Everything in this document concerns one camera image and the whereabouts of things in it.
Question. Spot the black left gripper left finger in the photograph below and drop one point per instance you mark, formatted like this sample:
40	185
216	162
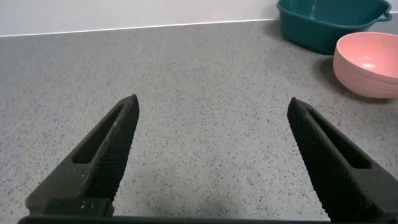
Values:
102	161

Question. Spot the pink round plastic bowl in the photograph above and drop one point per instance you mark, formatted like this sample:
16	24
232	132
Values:
363	71

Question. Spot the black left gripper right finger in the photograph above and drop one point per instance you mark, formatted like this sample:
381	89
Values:
335	174

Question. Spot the teal square plastic basin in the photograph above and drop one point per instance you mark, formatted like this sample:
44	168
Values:
317	31

